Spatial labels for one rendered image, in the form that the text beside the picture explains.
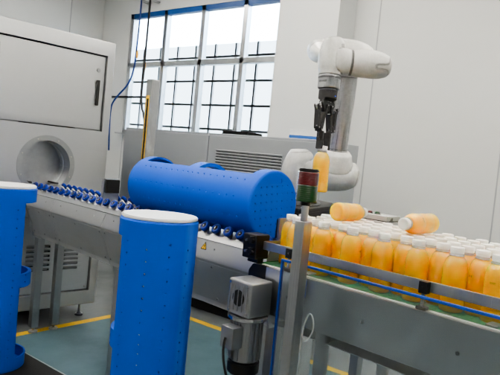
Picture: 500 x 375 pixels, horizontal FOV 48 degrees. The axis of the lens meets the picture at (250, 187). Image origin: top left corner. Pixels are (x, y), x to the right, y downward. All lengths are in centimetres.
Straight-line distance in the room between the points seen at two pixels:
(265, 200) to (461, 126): 285
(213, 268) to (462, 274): 108
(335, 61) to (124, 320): 124
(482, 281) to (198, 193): 124
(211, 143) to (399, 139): 164
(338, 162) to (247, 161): 151
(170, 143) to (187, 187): 240
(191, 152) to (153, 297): 279
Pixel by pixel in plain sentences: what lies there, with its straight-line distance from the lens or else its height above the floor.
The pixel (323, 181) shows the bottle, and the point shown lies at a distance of 219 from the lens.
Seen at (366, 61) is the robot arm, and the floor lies 169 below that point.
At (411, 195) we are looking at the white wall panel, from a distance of 495.
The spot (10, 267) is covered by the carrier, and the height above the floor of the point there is 66.
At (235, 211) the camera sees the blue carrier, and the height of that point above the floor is 105.
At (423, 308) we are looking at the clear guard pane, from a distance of 160.
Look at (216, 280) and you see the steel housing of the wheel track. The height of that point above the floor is 75.
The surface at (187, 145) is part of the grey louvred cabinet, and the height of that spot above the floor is 133.
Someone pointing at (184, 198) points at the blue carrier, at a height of 107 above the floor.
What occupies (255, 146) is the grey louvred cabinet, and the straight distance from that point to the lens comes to 421.
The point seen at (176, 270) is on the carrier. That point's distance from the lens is 198.
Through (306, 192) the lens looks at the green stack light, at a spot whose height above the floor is 119.
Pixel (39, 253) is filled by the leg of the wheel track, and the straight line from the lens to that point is 388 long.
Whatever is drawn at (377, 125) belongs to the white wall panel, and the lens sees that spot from 512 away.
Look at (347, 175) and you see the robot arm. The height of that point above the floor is 124.
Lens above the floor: 127
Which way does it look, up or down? 3 degrees down
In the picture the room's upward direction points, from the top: 6 degrees clockwise
